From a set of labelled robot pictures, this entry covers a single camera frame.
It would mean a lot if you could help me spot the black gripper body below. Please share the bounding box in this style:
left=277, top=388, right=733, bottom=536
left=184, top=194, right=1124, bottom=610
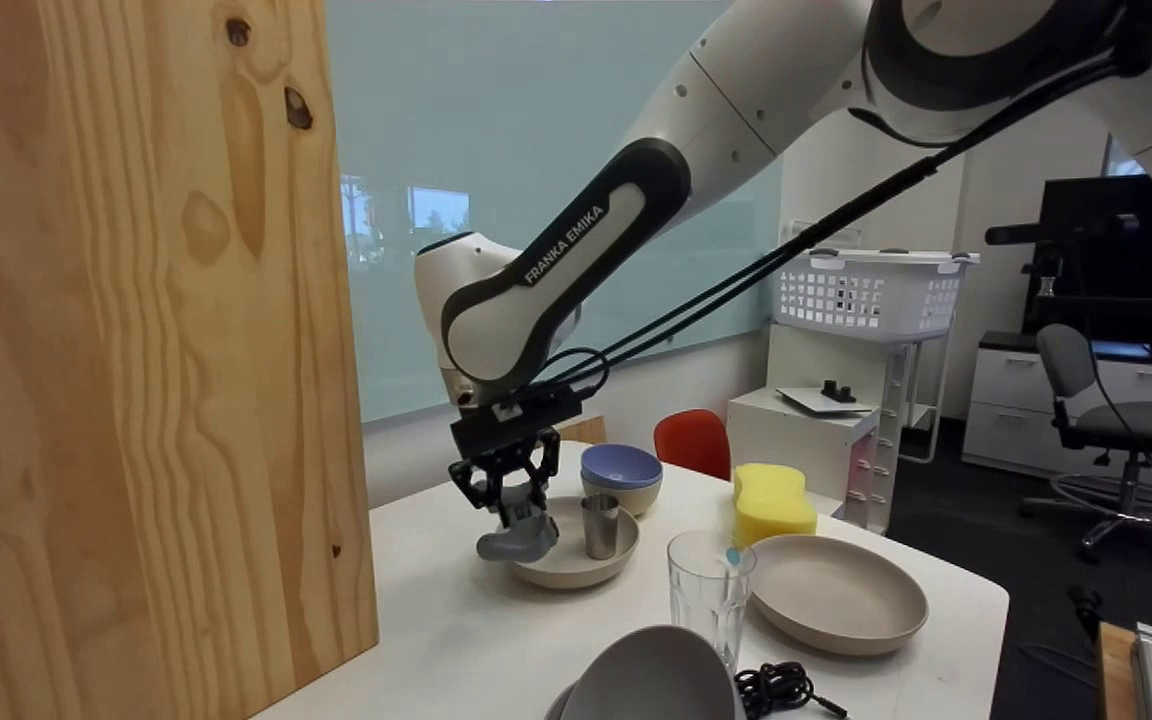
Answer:
left=452, top=411, right=567, bottom=486

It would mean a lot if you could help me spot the grey stone-like object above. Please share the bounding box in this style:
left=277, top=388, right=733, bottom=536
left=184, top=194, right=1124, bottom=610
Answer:
left=474, top=479, right=564, bottom=563

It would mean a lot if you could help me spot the wooden chair back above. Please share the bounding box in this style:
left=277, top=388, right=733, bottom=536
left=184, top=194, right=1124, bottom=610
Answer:
left=556, top=411, right=607, bottom=448

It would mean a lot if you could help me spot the blue bowl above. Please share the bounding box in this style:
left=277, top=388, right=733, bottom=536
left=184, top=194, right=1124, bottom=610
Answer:
left=575, top=439, right=670, bottom=520

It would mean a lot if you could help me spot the small metal cup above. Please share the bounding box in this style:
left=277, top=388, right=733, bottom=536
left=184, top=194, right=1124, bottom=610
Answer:
left=580, top=486, right=624, bottom=558

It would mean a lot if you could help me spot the beige plate holding metal cup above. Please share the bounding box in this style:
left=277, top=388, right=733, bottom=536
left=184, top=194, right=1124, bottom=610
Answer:
left=510, top=493, right=645, bottom=596

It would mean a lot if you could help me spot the red chair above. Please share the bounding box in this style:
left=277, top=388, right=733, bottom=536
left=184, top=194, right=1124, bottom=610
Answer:
left=648, top=402, right=733, bottom=479

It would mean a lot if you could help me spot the clear drinking glass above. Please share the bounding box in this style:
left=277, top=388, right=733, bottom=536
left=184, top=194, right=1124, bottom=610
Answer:
left=662, top=528, right=751, bottom=673

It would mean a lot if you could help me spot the white low cabinet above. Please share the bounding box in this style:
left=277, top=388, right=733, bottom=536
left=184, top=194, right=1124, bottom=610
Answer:
left=724, top=380, right=877, bottom=505

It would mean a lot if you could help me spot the yellow sponge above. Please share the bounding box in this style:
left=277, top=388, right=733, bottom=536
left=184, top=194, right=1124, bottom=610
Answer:
left=730, top=461, right=822, bottom=546

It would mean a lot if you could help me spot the gray bowl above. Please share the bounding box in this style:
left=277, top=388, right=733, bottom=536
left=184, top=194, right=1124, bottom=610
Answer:
left=544, top=625, right=739, bottom=720

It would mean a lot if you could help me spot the flat device on cabinet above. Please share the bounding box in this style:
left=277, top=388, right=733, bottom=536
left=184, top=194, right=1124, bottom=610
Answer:
left=782, top=374, right=877, bottom=418

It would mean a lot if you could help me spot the beige plate without cup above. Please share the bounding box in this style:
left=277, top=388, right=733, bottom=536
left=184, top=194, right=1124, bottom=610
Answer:
left=739, top=533, right=932, bottom=661

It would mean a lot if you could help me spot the frosted glass whiteboard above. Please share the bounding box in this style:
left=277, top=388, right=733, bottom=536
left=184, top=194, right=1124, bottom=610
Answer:
left=316, top=0, right=794, bottom=429

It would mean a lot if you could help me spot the light wooden cabinet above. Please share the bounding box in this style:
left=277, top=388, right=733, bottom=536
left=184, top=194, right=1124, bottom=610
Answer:
left=0, top=0, right=380, bottom=720

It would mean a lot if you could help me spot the white laundry basket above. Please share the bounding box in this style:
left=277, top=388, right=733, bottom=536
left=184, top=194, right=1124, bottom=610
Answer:
left=771, top=245, right=986, bottom=342

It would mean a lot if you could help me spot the white drawer unit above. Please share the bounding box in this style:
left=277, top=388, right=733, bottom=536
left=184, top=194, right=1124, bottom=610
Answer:
left=959, top=336, right=1152, bottom=486

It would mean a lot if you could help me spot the gray office chair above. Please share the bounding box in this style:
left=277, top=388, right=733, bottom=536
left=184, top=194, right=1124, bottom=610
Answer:
left=1015, top=315, right=1152, bottom=563

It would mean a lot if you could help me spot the black monitor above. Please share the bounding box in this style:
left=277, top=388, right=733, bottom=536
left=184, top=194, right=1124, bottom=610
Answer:
left=1019, top=170, right=1152, bottom=353

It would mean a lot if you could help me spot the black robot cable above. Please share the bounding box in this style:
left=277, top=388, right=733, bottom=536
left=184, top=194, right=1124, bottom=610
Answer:
left=521, top=43, right=1140, bottom=391

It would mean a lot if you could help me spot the black coiled cable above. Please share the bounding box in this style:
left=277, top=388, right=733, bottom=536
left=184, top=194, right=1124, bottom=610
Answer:
left=733, top=661, right=854, bottom=720

